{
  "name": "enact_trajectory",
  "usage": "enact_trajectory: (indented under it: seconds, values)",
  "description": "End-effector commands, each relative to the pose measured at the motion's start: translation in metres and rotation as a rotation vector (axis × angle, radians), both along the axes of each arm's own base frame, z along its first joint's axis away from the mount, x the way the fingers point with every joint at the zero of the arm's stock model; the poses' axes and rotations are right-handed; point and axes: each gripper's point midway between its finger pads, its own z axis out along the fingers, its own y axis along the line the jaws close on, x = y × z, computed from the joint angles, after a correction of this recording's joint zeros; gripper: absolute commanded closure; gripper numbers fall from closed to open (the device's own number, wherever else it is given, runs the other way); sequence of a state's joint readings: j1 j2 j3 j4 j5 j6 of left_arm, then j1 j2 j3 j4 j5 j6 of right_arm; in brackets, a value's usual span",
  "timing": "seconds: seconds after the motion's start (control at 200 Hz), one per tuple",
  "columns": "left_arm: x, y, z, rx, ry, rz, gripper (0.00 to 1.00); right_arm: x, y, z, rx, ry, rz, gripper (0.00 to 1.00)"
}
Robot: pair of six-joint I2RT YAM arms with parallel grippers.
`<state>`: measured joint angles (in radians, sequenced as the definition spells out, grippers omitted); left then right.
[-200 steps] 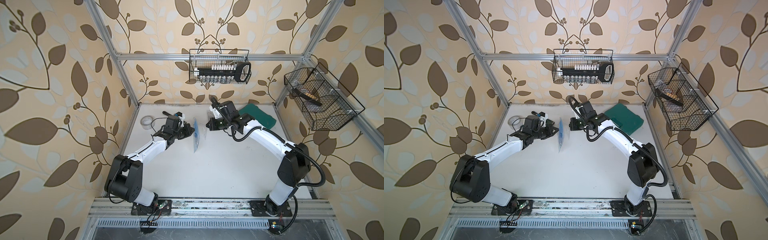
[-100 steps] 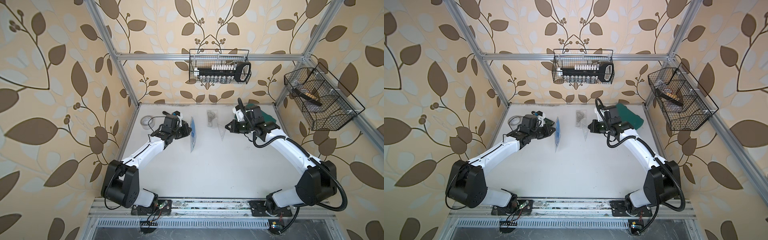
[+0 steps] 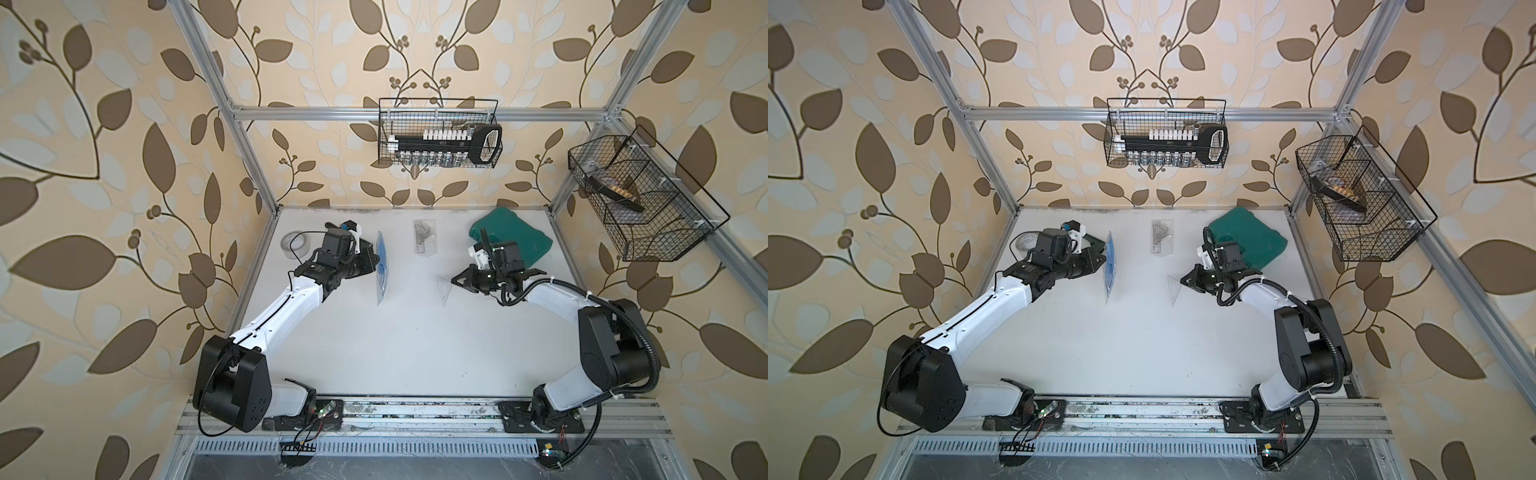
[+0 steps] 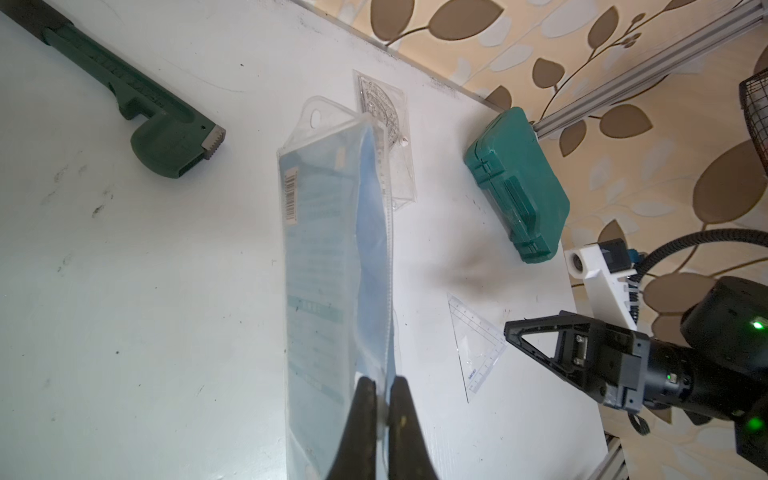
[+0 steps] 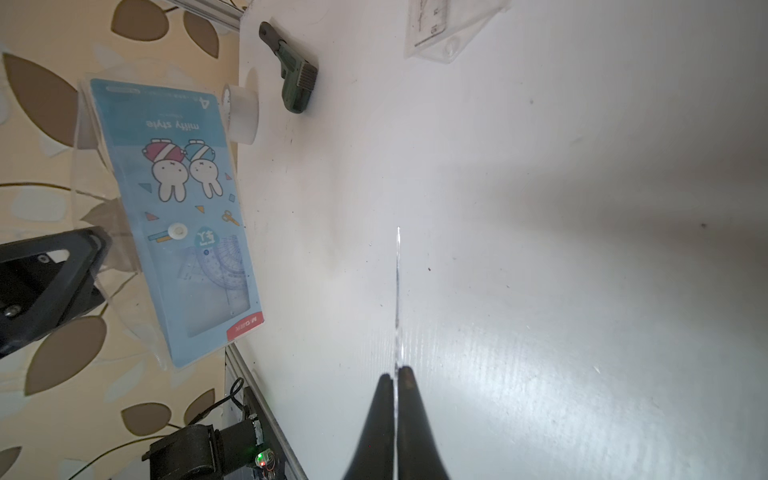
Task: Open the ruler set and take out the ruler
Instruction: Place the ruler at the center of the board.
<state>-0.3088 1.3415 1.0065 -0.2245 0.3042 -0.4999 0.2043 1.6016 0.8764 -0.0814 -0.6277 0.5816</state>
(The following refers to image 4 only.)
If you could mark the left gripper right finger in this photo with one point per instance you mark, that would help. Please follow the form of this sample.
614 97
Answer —
408 456

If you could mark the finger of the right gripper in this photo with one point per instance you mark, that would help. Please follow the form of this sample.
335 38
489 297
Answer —
562 320
567 372

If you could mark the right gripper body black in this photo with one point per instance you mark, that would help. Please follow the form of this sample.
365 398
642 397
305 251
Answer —
606 363

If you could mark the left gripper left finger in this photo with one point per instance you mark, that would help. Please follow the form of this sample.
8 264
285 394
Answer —
356 454

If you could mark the clear triangle ruler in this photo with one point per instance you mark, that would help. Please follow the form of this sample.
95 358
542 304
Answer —
479 345

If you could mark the blue ruler set pouch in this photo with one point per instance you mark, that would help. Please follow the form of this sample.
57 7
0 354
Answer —
337 230

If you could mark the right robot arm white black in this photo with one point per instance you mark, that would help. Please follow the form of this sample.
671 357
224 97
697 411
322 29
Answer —
720 372

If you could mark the green plastic tool case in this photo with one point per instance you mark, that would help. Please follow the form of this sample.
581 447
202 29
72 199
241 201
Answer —
510 167

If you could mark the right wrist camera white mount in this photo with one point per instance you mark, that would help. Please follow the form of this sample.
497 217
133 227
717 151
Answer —
604 269

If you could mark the right wire basket black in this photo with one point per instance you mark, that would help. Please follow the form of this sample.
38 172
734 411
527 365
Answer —
754 104

